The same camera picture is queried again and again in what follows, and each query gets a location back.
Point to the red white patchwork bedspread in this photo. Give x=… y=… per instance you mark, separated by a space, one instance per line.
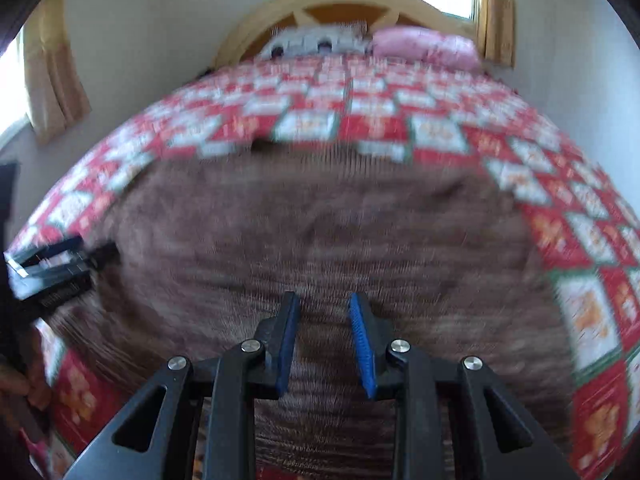
x=390 y=110

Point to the pink pillow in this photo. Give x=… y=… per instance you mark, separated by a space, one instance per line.
x=425 y=45

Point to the cream wooden headboard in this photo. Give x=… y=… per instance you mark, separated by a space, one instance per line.
x=310 y=15

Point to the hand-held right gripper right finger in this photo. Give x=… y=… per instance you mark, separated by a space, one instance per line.
x=362 y=345

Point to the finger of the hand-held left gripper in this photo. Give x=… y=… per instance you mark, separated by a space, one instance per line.
x=104 y=254

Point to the grey patterned pillow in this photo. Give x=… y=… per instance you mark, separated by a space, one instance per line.
x=315 y=42

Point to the yellow side window curtain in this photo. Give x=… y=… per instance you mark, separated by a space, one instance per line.
x=55 y=70

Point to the brown knit shirt sun print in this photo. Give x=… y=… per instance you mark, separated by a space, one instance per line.
x=325 y=235

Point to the yellow patterned narrow curtain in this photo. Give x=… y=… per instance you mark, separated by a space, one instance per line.
x=495 y=10

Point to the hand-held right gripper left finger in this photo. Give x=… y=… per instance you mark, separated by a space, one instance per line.
x=286 y=340

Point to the side window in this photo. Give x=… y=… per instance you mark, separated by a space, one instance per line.
x=12 y=90

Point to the person's left hand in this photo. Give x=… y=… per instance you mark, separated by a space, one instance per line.
x=27 y=385

